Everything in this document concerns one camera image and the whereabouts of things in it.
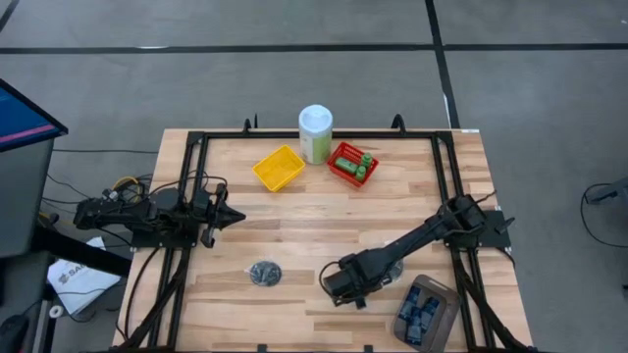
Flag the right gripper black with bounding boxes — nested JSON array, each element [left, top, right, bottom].
[[333, 247, 393, 310]]

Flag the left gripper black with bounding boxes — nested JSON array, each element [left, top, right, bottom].
[[200, 183, 246, 249]]

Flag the large dark blue bottle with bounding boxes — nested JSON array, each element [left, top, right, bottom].
[[421, 296, 442, 323]]

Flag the yellow plastic basket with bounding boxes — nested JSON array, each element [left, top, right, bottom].
[[251, 144, 307, 193]]

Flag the gray plastic tray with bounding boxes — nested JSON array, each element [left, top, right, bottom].
[[391, 274, 462, 353]]

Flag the white green wipes canister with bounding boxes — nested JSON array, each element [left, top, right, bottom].
[[297, 104, 335, 166]]

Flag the red plastic basket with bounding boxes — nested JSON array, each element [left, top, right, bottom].
[[326, 141, 381, 189]]

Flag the black stand beam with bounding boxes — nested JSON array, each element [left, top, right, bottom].
[[28, 225, 132, 278]]

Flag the computer monitor blue screen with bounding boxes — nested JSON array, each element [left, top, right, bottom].
[[0, 77, 70, 153]]

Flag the black computer mouse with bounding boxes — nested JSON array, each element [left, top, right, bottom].
[[0, 313, 30, 353]]

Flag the gray equipment base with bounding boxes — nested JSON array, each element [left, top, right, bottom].
[[585, 176, 628, 205]]

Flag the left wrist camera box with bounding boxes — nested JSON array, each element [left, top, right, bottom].
[[193, 188, 213, 217]]

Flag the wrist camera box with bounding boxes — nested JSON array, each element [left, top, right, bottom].
[[321, 267, 354, 299], [193, 188, 213, 217]]

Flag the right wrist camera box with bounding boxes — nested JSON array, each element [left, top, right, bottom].
[[321, 267, 354, 299]]

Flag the black metal table frame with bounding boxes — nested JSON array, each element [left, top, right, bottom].
[[113, 113, 537, 353]]

